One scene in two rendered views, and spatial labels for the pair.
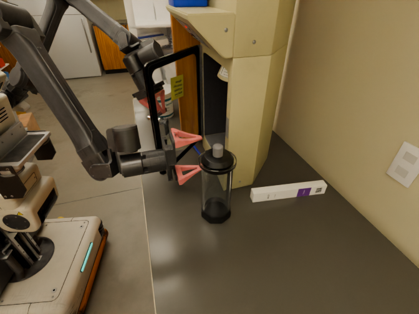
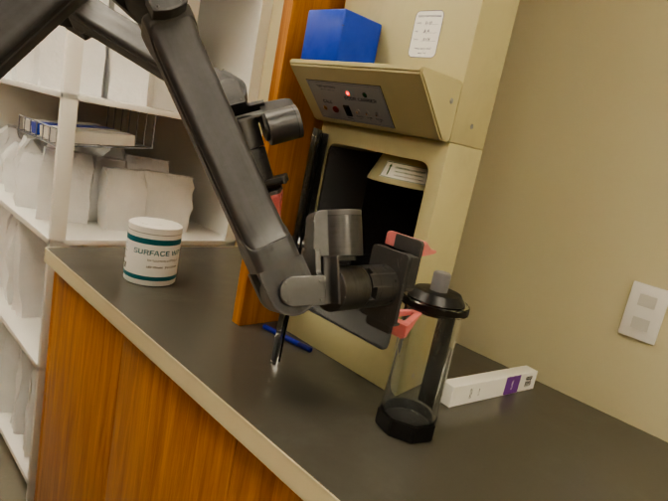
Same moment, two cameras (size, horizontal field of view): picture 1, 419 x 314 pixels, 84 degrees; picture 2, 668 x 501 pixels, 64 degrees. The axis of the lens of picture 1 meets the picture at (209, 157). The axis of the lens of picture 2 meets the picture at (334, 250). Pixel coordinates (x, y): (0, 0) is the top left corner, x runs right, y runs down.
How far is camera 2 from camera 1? 0.57 m
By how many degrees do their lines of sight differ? 36
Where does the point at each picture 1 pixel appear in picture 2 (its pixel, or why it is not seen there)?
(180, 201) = (325, 417)
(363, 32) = (545, 149)
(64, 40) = not seen: outside the picture
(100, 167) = (306, 283)
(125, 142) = (355, 236)
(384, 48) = (580, 168)
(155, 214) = (295, 440)
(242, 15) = (467, 87)
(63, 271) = not seen: outside the picture
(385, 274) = not seen: outside the picture
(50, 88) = (227, 121)
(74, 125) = (257, 197)
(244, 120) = (440, 247)
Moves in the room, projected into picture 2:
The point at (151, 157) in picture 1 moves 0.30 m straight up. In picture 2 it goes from (381, 273) to (432, 34)
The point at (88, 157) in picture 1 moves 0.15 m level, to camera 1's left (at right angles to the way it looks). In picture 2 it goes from (278, 263) to (142, 254)
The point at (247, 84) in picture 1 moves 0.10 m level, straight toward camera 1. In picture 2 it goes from (454, 186) to (486, 195)
